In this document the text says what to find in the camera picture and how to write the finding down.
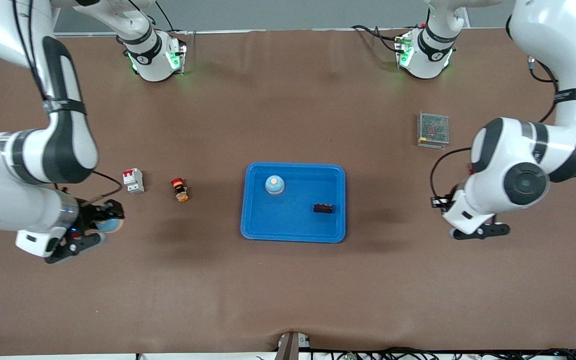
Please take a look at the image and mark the blue bell orange button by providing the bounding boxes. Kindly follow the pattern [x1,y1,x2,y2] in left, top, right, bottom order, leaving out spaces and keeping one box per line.
[265,175,286,195]
[96,216,124,234]

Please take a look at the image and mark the blue plastic tray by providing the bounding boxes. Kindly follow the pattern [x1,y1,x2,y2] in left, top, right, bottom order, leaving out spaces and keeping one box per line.
[240,161,347,244]

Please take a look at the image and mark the white circuit breaker red lever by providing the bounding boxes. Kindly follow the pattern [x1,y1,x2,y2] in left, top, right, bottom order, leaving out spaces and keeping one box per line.
[122,168,145,195]

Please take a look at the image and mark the metal mesh power supply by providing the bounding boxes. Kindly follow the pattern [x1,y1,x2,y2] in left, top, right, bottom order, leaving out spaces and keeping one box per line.
[417,112,450,150]

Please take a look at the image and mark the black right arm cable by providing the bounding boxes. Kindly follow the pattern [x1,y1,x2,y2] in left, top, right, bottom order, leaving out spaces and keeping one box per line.
[55,170,123,206]

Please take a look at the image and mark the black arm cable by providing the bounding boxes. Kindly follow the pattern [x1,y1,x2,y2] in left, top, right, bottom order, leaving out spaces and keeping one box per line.
[55,170,123,206]
[429,147,474,201]

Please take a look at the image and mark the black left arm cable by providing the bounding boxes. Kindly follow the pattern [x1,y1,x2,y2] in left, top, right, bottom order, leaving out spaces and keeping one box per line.
[429,147,474,201]

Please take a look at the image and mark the orange red button switch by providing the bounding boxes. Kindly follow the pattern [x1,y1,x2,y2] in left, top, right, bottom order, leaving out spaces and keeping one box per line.
[170,177,190,203]

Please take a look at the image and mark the black cable bundle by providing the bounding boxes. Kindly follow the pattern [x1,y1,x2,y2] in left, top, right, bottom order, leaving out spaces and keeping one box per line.
[313,346,576,360]

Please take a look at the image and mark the black base cables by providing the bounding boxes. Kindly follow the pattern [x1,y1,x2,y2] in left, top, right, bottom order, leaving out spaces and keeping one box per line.
[351,24,409,54]

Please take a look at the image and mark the metal table edge bracket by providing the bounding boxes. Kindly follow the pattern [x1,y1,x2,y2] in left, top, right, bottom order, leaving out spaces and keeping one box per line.
[274,331,312,360]

